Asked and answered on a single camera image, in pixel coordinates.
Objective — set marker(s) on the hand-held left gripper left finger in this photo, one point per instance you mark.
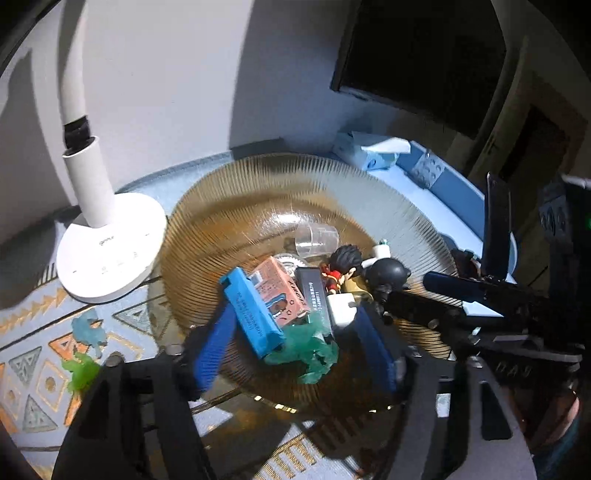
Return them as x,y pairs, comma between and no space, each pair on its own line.
214,344

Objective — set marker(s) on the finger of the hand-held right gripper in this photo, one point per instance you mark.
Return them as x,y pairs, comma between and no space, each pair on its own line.
443,282
415,309

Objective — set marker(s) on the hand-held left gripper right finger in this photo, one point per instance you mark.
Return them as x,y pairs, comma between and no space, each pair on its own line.
375,350

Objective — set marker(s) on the black and white toy figure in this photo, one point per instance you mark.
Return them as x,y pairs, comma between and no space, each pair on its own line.
388,274

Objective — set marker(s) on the sea green dinosaur toy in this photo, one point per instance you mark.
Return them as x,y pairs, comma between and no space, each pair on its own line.
304,347

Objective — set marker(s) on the pink cartoon box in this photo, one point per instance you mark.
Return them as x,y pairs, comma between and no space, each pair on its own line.
277,288

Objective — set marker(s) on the black slim box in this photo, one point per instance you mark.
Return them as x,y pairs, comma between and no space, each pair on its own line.
311,286

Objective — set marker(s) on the amber ribbed glass bowl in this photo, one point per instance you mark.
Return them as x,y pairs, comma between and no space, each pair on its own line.
231,217

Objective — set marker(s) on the person's right forearm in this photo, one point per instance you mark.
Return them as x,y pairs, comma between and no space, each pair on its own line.
570,424

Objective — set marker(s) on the white charger cube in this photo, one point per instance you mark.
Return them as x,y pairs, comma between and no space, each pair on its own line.
340,314

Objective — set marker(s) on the black phone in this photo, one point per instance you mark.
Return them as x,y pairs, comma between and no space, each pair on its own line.
498,230

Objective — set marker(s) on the blue tray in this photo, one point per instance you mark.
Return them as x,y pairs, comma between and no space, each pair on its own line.
457,203

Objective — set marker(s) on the dark-haired toy figure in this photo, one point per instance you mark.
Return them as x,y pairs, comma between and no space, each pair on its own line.
344,264

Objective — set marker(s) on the round clear plastic lid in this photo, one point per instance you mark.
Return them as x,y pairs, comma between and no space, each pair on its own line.
288,263

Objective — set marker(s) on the grey studded plate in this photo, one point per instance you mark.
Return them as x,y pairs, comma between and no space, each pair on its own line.
427,170

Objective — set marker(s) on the small clear plastic cup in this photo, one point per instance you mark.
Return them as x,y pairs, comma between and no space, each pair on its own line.
316,240

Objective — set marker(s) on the blue-teal dinosaur toy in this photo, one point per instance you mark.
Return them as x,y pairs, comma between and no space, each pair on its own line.
90,334

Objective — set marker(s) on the lime green dinosaur toy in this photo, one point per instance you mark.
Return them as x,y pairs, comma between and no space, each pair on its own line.
81,371

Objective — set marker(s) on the white desk lamp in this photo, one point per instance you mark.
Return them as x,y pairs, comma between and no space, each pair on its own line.
106,258

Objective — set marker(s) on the blue tissue box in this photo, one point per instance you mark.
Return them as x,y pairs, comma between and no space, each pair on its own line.
364,154

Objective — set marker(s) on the black monitor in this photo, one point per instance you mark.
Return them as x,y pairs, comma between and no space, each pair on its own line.
415,55

